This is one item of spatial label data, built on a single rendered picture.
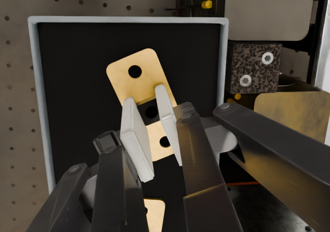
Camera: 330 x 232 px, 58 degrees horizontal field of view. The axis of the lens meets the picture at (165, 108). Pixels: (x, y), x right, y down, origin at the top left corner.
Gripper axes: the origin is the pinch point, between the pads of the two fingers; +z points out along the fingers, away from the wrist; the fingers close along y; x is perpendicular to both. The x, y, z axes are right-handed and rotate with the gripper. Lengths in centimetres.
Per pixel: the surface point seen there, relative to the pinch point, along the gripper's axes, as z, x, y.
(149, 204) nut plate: 4.3, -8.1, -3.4
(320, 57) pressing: 20.3, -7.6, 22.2
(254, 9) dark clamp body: 12.7, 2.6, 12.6
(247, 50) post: 10.7, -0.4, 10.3
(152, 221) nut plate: 4.3, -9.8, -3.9
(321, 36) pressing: 20.4, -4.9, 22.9
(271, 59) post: 10.6, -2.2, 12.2
